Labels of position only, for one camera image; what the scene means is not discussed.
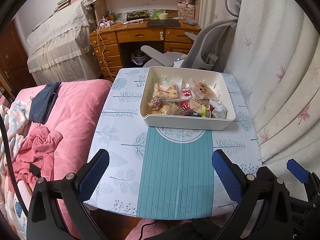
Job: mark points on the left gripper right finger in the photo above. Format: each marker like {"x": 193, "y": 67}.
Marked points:
{"x": 274, "y": 221}

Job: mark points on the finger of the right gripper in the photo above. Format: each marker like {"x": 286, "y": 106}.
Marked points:
{"x": 301, "y": 174}

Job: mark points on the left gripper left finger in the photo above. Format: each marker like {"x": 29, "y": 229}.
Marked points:
{"x": 45, "y": 219}

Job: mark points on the green snack packet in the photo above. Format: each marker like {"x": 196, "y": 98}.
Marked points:
{"x": 205, "y": 111}

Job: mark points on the red round snack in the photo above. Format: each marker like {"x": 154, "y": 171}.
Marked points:
{"x": 184, "y": 105}

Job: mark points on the red white cookie packet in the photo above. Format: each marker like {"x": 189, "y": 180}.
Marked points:
{"x": 186, "y": 93}

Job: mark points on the brown snowflake snack packet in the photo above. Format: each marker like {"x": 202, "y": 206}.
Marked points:
{"x": 155, "y": 103}

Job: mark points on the tan dried tofu package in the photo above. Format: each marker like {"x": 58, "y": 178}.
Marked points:
{"x": 198, "y": 105}

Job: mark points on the orange bread clear package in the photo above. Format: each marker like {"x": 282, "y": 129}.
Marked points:
{"x": 202, "y": 91}

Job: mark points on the clear bag of popcorn snack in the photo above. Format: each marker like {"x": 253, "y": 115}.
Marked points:
{"x": 171, "y": 108}

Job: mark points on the clear bag of crackers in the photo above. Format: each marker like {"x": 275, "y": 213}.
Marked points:
{"x": 168, "y": 90}

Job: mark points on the pink crumpled clothing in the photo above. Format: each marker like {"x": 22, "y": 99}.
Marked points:
{"x": 37, "y": 149}

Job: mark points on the patterned tablecloth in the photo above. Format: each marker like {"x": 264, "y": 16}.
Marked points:
{"x": 165, "y": 173}

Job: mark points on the white plastic storage bin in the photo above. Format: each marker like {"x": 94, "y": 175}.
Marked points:
{"x": 186, "y": 119}

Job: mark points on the dark blue folded garment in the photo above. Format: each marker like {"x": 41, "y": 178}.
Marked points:
{"x": 42, "y": 104}

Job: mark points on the pink bed quilt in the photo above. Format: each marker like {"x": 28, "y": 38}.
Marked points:
{"x": 75, "y": 115}

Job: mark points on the grey office chair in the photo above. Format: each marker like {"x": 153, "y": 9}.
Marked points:
{"x": 207, "y": 46}

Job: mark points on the brown wooden door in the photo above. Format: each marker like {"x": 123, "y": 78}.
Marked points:
{"x": 14, "y": 60}

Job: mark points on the lace covered piano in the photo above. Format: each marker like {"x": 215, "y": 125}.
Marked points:
{"x": 60, "y": 50}

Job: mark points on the black laptop on desk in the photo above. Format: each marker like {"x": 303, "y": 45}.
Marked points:
{"x": 163, "y": 23}

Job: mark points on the wooden desk with drawers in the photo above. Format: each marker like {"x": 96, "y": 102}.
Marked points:
{"x": 114, "y": 45}

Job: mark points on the doll on desk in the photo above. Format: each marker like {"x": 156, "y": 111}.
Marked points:
{"x": 186, "y": 9}

